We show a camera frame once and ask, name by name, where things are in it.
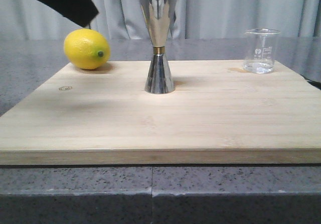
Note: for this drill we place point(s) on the steel double jigger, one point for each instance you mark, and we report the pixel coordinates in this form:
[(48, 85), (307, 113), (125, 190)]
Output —
[(159, 16)]

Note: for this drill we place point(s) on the glass beaker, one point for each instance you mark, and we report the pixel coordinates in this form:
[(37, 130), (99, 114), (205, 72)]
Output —
[(260, 50)]

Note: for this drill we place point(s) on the yellow lemon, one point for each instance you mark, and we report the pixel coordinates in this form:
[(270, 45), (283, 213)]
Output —
[(86, 49)]

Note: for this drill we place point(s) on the grey curtain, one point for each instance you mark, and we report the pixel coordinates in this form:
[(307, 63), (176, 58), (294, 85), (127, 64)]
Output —
[(195, 19)]

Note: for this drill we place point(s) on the bamboo cutting board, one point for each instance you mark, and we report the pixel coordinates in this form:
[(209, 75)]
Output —
[(218, 113)]

